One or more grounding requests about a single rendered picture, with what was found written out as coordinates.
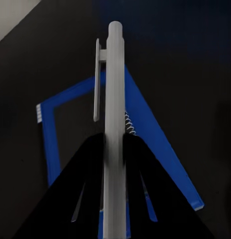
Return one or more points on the notebook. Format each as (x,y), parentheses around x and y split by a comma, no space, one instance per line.
(74,123)

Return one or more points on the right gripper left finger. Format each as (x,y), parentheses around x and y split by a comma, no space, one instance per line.
(51,218)

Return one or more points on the folder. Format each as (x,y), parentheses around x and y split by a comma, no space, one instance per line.
(142,122)

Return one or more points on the pen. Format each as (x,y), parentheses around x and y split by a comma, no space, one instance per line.
(114,218)

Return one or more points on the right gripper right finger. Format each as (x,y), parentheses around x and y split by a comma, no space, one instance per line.
(176,218)

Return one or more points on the desk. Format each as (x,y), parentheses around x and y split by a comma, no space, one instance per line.
(178,52)

